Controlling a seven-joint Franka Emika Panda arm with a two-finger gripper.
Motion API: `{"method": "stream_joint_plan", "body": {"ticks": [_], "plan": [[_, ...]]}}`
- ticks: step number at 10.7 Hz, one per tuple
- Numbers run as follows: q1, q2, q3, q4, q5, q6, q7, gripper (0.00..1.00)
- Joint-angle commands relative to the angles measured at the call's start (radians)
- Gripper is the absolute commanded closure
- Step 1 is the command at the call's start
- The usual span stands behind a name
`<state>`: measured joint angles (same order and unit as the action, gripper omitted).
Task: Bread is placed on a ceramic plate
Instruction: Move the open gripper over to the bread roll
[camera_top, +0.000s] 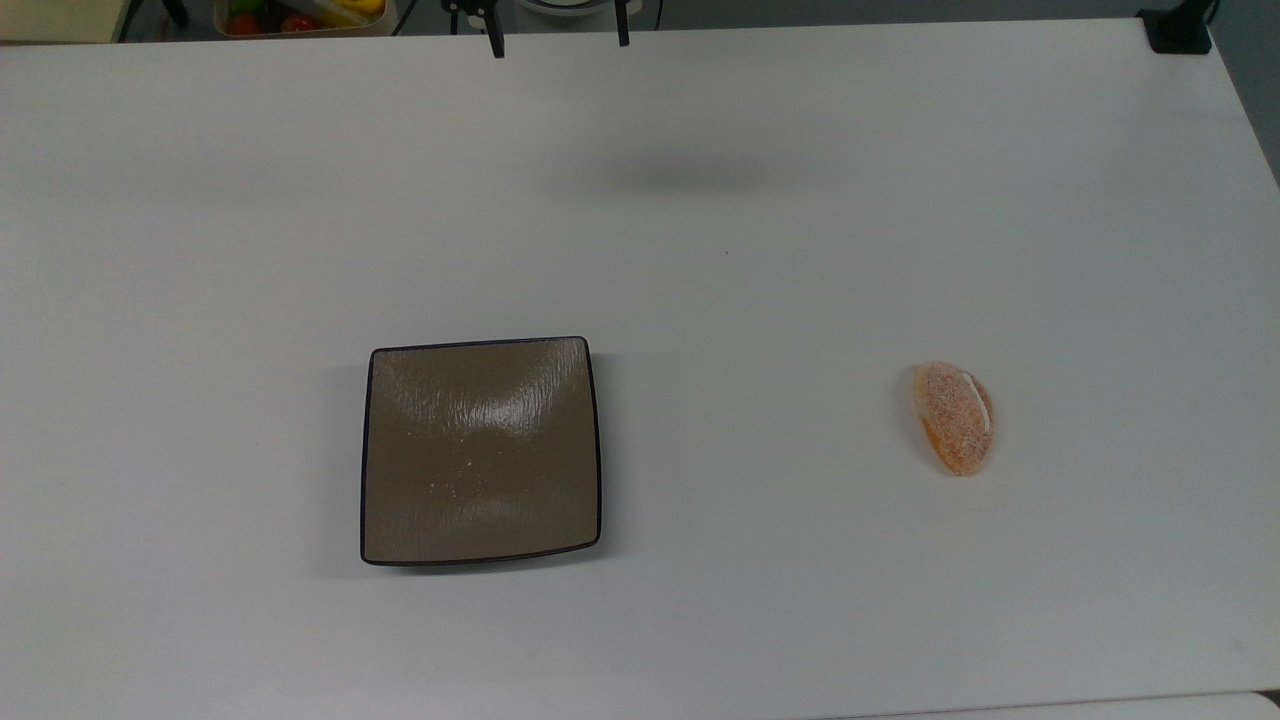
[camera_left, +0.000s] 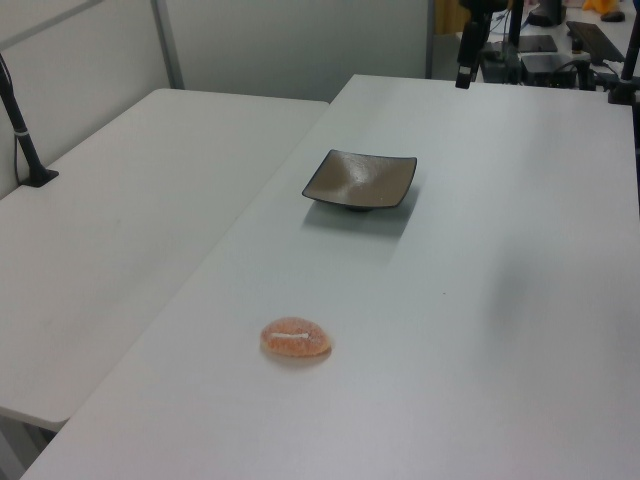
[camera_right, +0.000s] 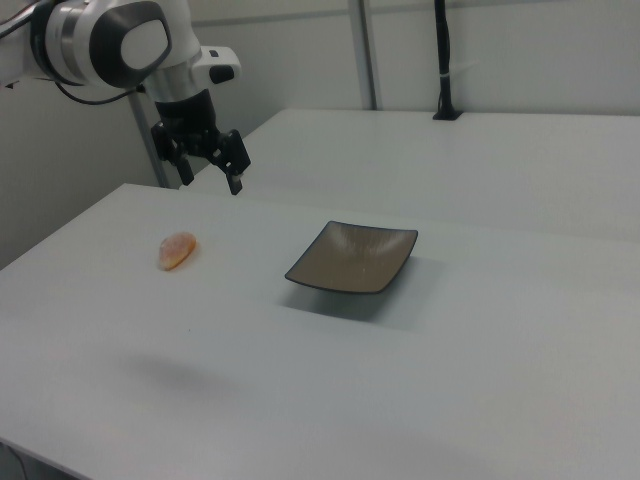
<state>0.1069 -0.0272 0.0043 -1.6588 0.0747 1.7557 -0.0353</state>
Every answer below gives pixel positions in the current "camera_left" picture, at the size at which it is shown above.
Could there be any grey metal partition post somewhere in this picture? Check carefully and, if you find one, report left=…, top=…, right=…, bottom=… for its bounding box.
left=424, top=0, right=438, bottom=80
left=151, top=0, right=186, bottom=92

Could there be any black clamp stand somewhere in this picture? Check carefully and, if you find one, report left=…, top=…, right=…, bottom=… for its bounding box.
left=606, top=29, right=640, bottom=107

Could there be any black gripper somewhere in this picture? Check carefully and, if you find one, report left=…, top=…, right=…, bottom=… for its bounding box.
left=455, top=0, right=508, bottom=91

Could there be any orange sugared bread roll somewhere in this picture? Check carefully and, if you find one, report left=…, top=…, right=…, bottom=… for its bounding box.
left=259, top=315, right=333, bottom=363

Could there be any black flat pad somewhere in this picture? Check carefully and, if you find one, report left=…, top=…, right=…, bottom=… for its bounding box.
left=518, top=34, right=559, bottom=54

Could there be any black upright stand pole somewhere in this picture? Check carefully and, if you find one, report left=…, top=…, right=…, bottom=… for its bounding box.
left=482, top=0, right=525, bottom=85

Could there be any black monitor foot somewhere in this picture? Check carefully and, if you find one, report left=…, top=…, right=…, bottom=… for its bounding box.
left=528, top=0, right=568, bottom=29

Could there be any black pole stand white band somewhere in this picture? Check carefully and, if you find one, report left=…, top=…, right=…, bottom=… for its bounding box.
left=0, top=52, right=60, bottom=189

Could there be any black keyboard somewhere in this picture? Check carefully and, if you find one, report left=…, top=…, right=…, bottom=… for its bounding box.
left=565, top=20, right=627, bottom=64

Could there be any square brown ceramic plate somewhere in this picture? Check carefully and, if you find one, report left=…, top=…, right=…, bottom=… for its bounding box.
left=301, top=148, right=419, bottom=215

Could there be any black electronics box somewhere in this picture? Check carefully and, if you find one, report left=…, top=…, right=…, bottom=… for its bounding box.
left=519, top=52, right=592, bottom=90

